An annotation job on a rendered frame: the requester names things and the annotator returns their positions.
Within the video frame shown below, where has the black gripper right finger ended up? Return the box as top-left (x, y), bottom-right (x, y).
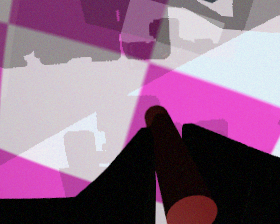
top-left (181, 123), bottom-right (280, 224)

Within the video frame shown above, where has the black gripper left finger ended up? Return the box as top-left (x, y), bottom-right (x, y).
top-left (0, 127), bottom-right (156, 224)

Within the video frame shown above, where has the dark red peg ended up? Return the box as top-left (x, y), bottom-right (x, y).
top-left (145, 104), bottom-right (217, 224)

